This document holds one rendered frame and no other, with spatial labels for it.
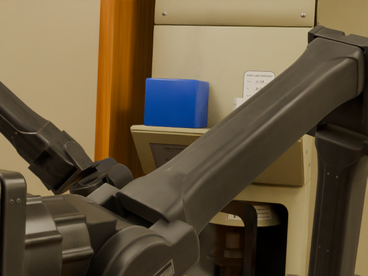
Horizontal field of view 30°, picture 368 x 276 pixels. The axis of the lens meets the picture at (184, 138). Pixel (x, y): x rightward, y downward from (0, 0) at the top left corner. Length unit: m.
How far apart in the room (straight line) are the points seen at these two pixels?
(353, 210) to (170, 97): 0.52
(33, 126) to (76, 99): 0.79
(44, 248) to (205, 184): 0.17
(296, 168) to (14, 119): 0.51
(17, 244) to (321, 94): 0.37
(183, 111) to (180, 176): 0.69
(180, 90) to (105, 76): 0.16
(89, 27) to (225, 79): 0.66
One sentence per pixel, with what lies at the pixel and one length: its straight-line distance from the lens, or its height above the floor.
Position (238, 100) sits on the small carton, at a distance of 1.26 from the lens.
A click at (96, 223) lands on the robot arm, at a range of 0.50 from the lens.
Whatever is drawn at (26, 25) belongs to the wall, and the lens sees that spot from 2.01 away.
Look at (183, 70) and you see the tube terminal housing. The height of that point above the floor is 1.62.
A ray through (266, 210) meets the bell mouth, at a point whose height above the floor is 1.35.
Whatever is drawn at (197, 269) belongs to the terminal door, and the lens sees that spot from 1.29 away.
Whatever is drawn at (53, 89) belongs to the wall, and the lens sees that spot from 1.96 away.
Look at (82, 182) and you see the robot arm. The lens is 1.14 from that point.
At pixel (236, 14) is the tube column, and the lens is 1.36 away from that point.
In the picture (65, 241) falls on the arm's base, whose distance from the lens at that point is 0.48.
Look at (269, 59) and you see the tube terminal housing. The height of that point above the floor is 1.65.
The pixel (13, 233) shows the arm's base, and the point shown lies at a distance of 0.43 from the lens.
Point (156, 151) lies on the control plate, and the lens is 1.31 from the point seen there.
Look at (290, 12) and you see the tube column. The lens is 1.35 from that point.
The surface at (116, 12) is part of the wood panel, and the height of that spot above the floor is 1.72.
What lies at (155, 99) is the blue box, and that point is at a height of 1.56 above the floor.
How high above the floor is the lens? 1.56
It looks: 3 degrees down
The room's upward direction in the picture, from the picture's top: 3 degrees clockwise
